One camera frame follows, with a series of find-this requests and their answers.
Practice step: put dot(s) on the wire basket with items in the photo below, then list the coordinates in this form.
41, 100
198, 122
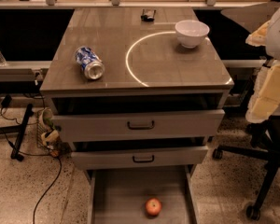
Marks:
50, 138

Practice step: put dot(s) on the middle drawer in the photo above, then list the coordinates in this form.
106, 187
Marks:
139, 158

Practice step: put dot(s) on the drawer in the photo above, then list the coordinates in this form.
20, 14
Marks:
119, 196
139, 158
137, 126

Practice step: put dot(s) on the black stand base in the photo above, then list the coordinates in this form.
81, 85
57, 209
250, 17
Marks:
19, 130

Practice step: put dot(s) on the red apple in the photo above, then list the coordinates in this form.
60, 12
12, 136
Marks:
153, 207

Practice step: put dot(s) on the grey drawer cabinet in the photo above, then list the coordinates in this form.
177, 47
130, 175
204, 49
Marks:
146, 70

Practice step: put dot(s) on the blue white soda can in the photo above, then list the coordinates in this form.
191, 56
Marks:
91, 66

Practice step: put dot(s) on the bottom drawer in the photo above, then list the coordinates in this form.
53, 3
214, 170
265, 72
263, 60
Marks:
119, 196

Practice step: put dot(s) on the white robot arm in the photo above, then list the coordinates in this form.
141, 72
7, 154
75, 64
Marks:
272, 46

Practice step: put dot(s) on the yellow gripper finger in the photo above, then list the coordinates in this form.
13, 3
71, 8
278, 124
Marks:
258, 37
266, 97

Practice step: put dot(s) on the white bowl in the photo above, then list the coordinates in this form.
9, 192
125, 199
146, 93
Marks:
191, 33

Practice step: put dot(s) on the small black object on counter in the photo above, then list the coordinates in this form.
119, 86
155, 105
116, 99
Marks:
148, 14

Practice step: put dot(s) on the black office chair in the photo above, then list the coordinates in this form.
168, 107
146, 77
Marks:
265, 142

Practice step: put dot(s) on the top drawer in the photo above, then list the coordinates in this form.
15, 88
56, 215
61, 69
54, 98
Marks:
137, 126

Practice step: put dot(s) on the black power adapter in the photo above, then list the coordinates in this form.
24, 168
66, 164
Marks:
6, 101

